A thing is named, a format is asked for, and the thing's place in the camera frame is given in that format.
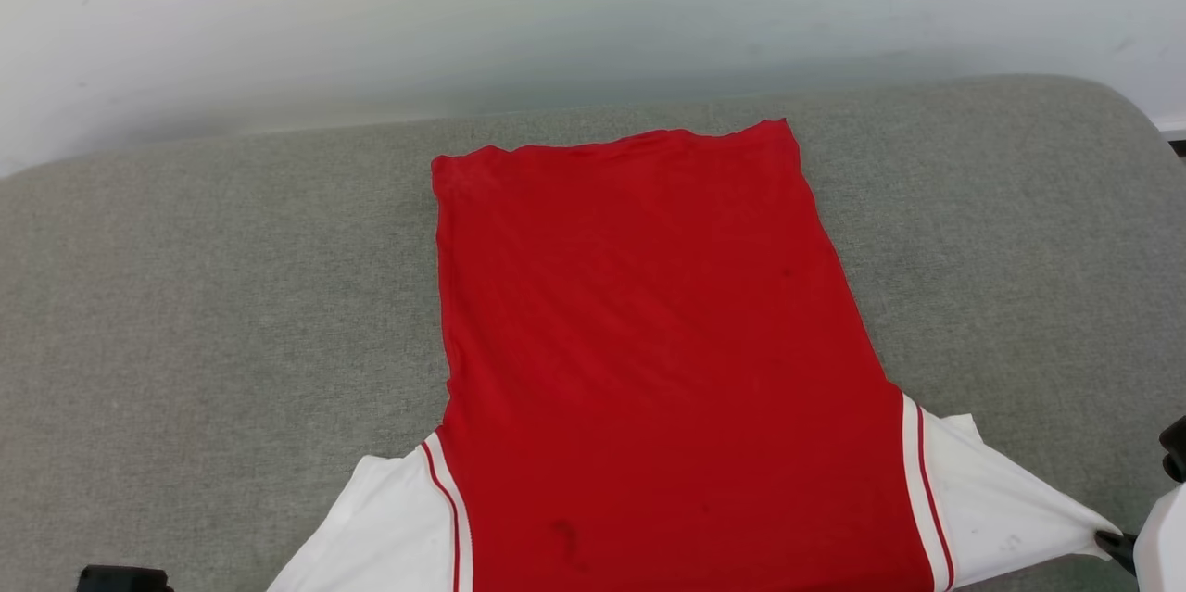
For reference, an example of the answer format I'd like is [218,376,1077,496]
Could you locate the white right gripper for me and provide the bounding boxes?
[1093,481,1186,592]

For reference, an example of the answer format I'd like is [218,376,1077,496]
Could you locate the grey fabric sofa cushion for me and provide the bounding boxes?
[0,75,1186,592]

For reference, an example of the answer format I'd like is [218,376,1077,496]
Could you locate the red and white shirt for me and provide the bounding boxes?
[267,118,1127,592]

